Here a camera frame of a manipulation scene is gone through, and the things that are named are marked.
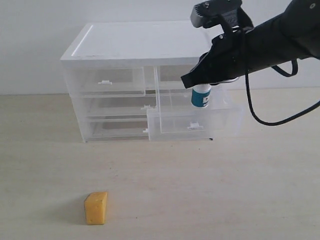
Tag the yellow cheese wedge sponge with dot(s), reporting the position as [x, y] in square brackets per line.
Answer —
[95, 208]

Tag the bottom clear wide drawer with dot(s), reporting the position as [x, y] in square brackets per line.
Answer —
[117, 128]

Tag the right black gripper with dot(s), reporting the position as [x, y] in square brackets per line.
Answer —
[212, 67]

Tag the blue bottle white cap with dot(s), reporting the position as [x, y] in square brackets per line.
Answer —
[201, 95]

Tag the white plastic drawer cabinet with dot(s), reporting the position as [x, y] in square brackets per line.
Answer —
[128, 45]

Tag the clear wide drawer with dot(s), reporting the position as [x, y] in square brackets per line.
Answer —
[117, 128]
[118, 106]

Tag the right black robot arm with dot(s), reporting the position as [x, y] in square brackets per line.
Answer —
[245, 48]

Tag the middle clear wide drawer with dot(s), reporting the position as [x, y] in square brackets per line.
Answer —
[118, 106]

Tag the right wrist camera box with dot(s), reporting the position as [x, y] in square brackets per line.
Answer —
[208, 11]

